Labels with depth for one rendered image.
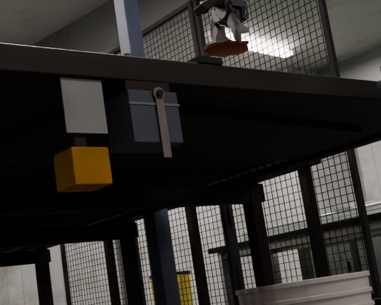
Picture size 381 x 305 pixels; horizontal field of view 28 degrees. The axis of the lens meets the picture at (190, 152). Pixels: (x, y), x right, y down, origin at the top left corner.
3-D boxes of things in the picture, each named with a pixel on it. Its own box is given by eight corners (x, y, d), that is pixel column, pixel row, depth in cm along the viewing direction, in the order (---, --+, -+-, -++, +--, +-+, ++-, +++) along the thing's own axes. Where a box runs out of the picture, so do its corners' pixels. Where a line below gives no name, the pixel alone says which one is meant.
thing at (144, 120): (190, 157, 169) (178, 79, 173) (139, 156, 161) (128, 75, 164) (161, 167, 178) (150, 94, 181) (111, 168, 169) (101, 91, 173)
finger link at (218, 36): (230, 58, 228) (234, 27, 227) (214, 56, 225) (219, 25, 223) (224, 57, 230) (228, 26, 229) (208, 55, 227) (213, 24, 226)
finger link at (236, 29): (257, 37, 217) (245, 16, 222) (241, 35, 214) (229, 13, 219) (252, 45, 219) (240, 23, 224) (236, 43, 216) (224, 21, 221)
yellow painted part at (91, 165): (113, 184, 156) (99, 75, 161) (75, 184, 151) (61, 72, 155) (94, 192, 162) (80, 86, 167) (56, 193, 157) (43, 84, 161)
